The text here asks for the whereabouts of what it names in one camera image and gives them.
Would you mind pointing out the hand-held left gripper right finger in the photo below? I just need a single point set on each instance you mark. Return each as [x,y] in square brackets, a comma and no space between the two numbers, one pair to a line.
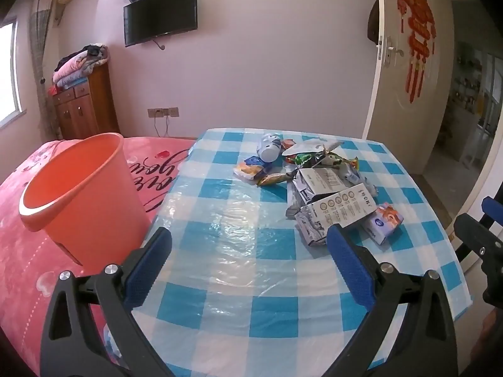
[353,271]

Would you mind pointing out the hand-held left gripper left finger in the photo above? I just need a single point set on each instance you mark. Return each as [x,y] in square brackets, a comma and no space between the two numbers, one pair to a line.
[147,271]

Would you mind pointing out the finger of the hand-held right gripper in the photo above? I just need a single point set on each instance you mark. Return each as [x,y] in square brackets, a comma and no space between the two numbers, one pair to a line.
[493,208]
[471,229]

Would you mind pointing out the grey milk carton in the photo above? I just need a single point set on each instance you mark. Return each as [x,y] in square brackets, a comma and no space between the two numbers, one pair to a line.
[322,182]

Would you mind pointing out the orange plastic bucket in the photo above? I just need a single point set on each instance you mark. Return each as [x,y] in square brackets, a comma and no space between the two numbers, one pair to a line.
[78,188]

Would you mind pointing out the blue orange tissue pack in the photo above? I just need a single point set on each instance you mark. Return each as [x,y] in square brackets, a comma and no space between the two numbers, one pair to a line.
[251,167]

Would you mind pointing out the plastic bottle with blue label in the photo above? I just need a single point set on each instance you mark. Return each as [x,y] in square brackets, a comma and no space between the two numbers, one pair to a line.
[268,151]

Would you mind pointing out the pink blue tissue pack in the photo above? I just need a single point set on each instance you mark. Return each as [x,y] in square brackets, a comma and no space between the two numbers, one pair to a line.
[383,222]

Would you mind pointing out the grey carton with round icons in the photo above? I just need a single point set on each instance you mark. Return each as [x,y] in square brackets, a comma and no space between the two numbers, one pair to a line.
[346,204]

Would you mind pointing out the blue white checkered tablecloth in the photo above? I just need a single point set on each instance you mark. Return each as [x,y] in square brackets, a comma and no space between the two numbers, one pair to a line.
[243,251]

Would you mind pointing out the orange yellow small wrapper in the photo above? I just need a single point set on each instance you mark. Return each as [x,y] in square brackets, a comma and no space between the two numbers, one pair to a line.
[351,163]

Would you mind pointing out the small snack wrapper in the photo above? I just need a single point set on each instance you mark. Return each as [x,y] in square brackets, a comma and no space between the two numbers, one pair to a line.
[328,160]

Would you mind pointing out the yellow snack wrapper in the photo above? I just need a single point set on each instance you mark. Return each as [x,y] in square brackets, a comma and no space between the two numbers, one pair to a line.
[273,179]

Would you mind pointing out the green gold candy wrapper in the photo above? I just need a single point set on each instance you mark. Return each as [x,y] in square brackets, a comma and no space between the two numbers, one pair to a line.
[302,160]

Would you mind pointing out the pink heart print blanket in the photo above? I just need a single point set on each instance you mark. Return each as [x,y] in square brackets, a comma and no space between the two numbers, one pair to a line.
[23,282]

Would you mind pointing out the white foil bag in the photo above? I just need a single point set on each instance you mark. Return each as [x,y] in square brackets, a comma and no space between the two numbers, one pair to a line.
[306,147]

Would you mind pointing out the white door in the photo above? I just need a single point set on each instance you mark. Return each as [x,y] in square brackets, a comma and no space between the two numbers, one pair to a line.
[393,118]

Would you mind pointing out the red orange candy wrapper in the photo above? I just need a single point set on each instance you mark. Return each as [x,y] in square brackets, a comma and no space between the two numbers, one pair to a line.
[288,144]

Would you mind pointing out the brown wooden cabinet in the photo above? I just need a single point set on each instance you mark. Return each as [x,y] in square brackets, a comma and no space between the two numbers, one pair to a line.
[84,106]

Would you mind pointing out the red hanging door decoration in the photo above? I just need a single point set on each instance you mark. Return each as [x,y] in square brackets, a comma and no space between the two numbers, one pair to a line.
[418,19]

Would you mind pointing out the pile of folded clothes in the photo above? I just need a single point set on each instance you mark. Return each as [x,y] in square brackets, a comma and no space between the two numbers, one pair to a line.
[76,66]

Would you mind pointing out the brown hanging bag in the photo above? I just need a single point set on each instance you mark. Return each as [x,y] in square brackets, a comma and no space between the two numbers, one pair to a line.
[374,19]

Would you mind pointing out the window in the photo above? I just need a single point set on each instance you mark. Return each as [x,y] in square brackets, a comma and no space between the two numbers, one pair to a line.
[8,74]

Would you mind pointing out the grey sheer curtain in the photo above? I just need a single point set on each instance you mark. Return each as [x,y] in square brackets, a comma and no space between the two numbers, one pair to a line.
[41,47]

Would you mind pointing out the wooden wall socket panel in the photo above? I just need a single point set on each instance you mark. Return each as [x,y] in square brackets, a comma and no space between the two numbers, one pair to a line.
[163,112]

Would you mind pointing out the black wall television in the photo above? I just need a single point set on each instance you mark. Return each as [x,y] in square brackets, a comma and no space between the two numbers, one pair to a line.
[161,13]

